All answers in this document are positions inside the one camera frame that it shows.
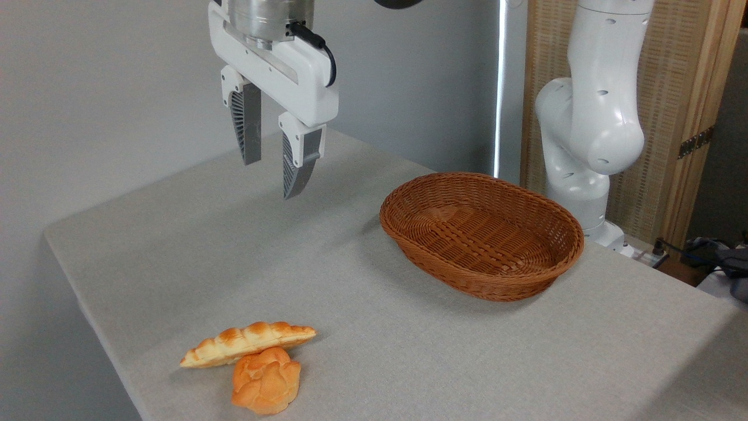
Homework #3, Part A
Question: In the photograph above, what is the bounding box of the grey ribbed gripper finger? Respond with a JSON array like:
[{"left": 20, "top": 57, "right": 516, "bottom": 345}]
[
  {"left": 220, "top": 65, "right": 262, "bottom": 166},
  {"left": 278, "top": 111, "right": 324, "bottom": 200}
]

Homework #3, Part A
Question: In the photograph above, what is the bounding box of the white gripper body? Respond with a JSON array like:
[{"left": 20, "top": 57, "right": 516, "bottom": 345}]
[{"left": 207, "top": 1, "right": 340, "bottom": 128}]

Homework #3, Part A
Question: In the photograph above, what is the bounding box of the long braided bread loaf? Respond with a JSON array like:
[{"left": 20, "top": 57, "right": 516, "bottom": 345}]
[{"left": 179, "top": 321, "right": 318, "bottom": 369}]

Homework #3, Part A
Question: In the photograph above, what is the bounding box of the round orange bread roll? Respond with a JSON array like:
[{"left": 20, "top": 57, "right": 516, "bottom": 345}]
[{"left": 231, "top": 346, "right": 302, "bottom": 416}]

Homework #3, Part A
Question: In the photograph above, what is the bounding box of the brown wicker oval basket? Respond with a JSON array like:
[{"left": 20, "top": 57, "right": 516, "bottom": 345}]
[{"left": 379, "top": 171, "right": 585, "bottom": 302}]

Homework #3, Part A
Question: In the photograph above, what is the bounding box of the grey fabric tablecloth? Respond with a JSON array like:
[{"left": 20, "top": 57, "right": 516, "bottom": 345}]
[{"left": 42, "top": 130, "right": 740, "bottom": 421}]

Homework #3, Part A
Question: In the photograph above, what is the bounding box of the wooden rattan folding screen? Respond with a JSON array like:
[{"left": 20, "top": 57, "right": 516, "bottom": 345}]
[{"left": 520, "top": 0, "right": 748, "bottom": 253}]

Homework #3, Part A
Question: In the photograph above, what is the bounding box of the dark metal screen hinge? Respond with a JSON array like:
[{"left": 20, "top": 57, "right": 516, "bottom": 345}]
[{"left": 678, "top": 126, "right": 715, "bottom": 160}]

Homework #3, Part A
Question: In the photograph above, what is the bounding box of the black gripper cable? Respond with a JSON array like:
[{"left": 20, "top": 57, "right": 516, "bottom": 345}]
[{"left": 288, "top": 21, "right": 338, "bottom": 88}]

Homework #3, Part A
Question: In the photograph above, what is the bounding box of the dark tangled cable bundle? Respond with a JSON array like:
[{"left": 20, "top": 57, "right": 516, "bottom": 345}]
[{"left": 654, "top": 235, "right": 748, "bottom": 302}]

